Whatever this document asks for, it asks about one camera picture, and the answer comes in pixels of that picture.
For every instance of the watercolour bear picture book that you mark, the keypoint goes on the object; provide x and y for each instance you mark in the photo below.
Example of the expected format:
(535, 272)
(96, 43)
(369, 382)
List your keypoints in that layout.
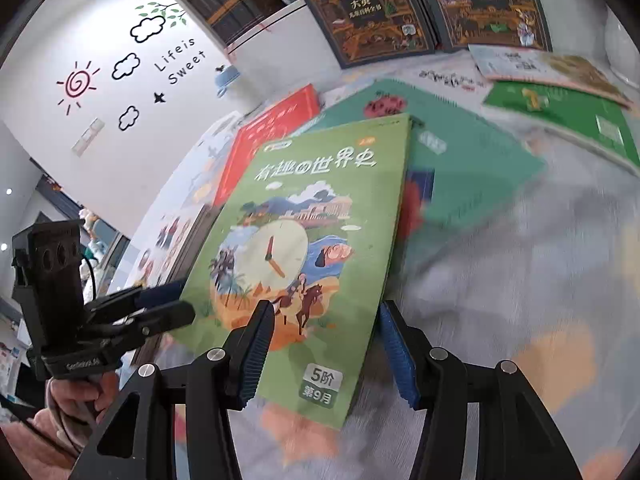
(585, 75)

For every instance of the light green clock cover book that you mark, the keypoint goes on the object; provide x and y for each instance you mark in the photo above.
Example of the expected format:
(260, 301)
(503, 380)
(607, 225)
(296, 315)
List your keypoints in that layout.
(300, 185)

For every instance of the white wall switch panel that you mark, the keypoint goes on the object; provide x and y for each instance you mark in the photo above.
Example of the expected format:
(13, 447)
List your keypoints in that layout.
(88, 135)

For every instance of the dark ornate encyclopedia book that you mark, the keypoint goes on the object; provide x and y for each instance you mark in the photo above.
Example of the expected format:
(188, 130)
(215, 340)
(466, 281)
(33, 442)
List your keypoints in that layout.
(365, 15)
(480, 0)

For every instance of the teal book with red figure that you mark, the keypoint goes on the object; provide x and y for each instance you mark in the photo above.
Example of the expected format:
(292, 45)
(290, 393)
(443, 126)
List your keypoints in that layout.
(465, 160)

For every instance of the black lettering wall sticker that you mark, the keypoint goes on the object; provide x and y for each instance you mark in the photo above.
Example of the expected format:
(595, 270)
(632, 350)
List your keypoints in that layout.
(180, 62)

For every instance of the red sun wall sticker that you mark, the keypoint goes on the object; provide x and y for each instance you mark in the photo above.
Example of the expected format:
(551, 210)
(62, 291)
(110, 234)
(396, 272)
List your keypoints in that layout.
(76, 85)

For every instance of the red cover book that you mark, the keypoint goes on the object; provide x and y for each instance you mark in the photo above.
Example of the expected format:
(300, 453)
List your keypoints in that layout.
(265, 145)

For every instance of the white book black calligraphy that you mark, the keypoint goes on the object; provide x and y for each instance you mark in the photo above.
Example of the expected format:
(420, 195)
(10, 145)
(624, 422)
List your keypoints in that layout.
(450, 79)

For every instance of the white bottle with blue lid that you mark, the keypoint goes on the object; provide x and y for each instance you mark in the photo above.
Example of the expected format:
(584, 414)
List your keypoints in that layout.
(227, 80)

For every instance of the row of dark hardcover volumes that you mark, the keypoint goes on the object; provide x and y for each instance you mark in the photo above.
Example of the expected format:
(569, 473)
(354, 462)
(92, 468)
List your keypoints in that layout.
(230, 0)

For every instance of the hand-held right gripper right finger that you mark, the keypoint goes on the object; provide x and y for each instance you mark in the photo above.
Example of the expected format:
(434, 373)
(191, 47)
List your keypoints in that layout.
(400, 355)

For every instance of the bright green paperback book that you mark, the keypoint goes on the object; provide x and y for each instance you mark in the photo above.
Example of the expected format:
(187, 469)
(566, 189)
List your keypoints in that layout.
(565, 115)

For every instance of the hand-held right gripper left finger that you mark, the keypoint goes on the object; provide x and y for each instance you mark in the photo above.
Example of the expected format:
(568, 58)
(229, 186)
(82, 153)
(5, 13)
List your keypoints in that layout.
(255, 355)

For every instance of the person's left hand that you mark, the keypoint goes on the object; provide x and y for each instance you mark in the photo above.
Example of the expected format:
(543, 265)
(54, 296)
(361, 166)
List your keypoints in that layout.
(70, 397)

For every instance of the person's left forearm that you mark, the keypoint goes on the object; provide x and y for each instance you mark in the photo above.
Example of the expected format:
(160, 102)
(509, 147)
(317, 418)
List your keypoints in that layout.
(35, 445)

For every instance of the green leaf tree sticker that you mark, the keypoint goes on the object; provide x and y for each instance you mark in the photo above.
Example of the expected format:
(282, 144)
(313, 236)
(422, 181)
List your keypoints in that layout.
(162, 2)

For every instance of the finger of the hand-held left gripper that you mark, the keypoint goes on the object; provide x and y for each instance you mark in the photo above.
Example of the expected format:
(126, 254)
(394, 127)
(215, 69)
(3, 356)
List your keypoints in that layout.
(165, 315)
(155, 294)

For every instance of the white ribbed vase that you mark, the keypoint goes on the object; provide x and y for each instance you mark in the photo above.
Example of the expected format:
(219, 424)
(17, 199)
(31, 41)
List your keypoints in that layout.
(622, 40)

